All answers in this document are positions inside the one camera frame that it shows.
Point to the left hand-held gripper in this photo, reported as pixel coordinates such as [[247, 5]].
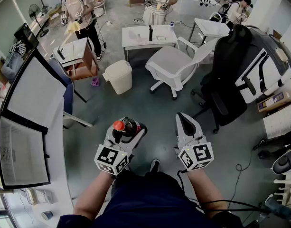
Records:
[[110, 158]]

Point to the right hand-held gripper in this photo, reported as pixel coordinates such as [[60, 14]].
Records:
[[195, 155]]

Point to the dark soda bottle red cap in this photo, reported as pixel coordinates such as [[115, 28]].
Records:
[[128, 127]]

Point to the black mini fridge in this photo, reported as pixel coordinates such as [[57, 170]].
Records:
[[33, 94]]

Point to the person's left forearm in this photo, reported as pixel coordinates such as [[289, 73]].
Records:
[[93, 193]]

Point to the person's right forearm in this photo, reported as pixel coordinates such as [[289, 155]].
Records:
[[204, 189]]

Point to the person's right shoe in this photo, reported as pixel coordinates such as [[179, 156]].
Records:
[[155, 165]]

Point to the beige trash bin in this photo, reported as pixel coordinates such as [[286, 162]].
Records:
[[120, 79]]

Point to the purple cloth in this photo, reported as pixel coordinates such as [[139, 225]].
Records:
[[95, 81]]

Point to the person's navy shirt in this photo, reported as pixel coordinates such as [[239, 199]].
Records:
[[147, 203]]

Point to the white office chair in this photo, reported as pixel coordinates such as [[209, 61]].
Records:
[[169, 60]]

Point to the blue chair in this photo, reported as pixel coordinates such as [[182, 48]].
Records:
[[64, 89]]

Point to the black office chair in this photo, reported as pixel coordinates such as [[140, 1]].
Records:
[[227, 63]]

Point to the black bag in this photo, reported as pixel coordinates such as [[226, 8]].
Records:
[[275, 144]]

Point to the cardboard box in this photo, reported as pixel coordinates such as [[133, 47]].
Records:
[[278, 100]]

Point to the small white tray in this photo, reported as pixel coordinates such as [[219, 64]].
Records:
[[160, 38]]

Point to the wooden table with white top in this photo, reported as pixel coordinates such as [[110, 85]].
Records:
[[74, 49]]

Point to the black and white controller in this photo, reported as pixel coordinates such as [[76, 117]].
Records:
[[284, 161]]

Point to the black stand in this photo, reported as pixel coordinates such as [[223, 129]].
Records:
[[61, 54]]

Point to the white and black machine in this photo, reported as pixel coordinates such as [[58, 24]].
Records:
[[268, 65]]

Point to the blue paper cup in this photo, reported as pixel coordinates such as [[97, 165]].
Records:
[[47, 215]]

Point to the yellow cloth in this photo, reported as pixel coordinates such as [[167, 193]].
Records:
[[74, 27]]

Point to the blue power tool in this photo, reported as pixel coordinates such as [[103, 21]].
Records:
[[280, 209]]

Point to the white curved counter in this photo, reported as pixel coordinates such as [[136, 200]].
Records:
[[190, 6]]

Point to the denim bag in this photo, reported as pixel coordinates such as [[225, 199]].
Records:
[[11, 66]]

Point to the white chair with orange cushion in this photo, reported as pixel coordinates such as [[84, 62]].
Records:
[[100, 6]]

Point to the striped bag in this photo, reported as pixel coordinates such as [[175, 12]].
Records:
[[18, 49]]

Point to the black monitor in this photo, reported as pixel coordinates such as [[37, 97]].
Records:
[[26, 35]]

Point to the black standing fan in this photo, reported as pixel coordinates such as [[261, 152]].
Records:
[[34, 12]]

